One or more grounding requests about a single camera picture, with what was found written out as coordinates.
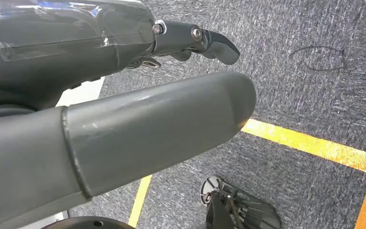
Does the white flat panel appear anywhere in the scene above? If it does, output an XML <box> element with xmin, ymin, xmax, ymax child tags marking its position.
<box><xmin>56</xmin><ymin>77</ymin><xmax>105</xmax><ymax>107</ymax></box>

